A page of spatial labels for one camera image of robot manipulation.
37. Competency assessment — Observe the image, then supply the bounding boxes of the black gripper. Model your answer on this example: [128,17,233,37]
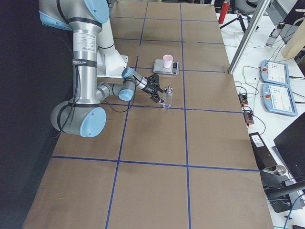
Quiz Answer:
[142,73,164,103]

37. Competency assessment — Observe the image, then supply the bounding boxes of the clear glass sauce bottle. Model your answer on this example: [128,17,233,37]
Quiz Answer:
[163,83,173,108]

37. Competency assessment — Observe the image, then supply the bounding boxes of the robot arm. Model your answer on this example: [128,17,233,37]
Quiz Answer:
[39,0,162,137]

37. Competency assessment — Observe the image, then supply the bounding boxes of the digital kitchen scale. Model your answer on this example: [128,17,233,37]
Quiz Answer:
[153,59,180,76]

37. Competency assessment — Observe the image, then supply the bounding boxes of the orange black connector block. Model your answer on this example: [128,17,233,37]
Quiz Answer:
[238,94,248,106]

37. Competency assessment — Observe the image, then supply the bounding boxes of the red cylinder bottle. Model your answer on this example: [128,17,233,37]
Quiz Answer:
[218,0,230,24]

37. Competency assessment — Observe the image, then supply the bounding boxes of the upper blue teach pendant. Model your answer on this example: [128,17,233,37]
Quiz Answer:
[261,60,290,86]

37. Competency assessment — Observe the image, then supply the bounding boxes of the blue teach pendant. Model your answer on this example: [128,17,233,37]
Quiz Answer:
[262,83,298,116]
[261,60,290,86]

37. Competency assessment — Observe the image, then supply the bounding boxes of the lower blue teach pendant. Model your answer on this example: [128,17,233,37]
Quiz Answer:
[262,83,298,116]

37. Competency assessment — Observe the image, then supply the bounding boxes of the black power strip box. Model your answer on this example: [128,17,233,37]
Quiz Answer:
[249,132,277,170]

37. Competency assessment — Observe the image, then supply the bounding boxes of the black monitor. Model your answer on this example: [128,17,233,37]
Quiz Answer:
[274,113,305,177]

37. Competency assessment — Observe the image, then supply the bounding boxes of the wooden plank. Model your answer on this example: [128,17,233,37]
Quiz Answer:
[282,20,305,58]

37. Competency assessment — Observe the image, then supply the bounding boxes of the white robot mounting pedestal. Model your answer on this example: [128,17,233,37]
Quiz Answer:
[97,19,128,78]

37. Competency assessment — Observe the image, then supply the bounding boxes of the aluminium frame post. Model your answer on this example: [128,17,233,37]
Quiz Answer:
[228,0,271,74]

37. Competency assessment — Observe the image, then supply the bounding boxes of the black camera tripod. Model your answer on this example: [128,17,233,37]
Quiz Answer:
[220,11,252,33]

